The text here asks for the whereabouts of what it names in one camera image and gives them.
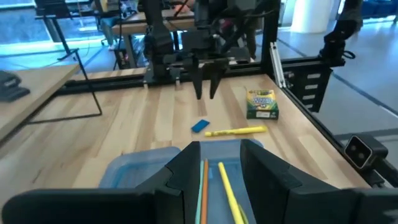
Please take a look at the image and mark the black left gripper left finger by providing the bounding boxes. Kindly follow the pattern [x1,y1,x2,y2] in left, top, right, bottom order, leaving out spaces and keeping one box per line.
[136,141,201,224]

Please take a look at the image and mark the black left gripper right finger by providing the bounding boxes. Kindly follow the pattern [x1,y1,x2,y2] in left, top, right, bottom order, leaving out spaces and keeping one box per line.
[241,139,302,224]

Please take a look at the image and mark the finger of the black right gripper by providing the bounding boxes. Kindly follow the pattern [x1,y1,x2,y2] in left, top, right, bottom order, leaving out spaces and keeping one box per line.
[210,58,230,100]
[185,57,203,101]

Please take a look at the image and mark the orange pencil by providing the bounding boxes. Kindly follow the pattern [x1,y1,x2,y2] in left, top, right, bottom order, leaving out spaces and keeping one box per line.
[200,158,210,224]

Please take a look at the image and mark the yellow pen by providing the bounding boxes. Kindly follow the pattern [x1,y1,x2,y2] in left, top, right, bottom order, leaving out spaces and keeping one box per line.
[217,161,249,224]

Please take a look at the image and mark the blue eraser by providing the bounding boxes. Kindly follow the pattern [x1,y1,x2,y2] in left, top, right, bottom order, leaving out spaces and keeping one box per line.
[191,119,211,134]

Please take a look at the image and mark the crayon box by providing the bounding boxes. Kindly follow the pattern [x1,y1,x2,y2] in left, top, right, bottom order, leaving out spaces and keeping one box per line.
[246,89,279,120]

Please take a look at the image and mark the yellow highlighter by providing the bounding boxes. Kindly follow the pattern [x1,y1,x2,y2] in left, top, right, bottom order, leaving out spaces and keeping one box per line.
[204,125,268,138]

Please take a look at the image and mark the blue plastic pencil case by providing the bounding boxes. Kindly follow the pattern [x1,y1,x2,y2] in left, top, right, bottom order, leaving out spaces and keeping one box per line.
[98,139,265,224]

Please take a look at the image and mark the wooden background table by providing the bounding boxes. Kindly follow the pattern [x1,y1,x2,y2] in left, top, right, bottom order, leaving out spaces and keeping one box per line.
[111,9,200,69]

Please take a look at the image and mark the person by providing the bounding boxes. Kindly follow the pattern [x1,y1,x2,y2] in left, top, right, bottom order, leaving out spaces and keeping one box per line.
[99,12,125,51]

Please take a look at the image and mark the white cylindrical column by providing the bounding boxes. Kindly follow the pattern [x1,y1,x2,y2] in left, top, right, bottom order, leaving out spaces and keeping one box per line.
[290,0,339,34]

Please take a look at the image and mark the wooden shelf riser, black legs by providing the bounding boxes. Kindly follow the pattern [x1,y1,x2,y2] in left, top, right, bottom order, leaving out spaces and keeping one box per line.
[0,48,103,147]

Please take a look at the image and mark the black metal stand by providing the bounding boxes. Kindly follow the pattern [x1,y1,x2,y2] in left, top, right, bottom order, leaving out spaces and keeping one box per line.
[34,0,94,62]

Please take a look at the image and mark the black stapler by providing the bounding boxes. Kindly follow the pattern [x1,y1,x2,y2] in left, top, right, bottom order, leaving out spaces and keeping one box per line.
[0,70,31,103]

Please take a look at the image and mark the black table-level camera box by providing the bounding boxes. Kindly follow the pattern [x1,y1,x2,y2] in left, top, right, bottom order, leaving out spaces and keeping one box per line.
[343,133,389,171]

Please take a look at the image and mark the black jointed mount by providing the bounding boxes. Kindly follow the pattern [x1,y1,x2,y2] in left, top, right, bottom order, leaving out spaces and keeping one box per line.
[320,0,364,68]

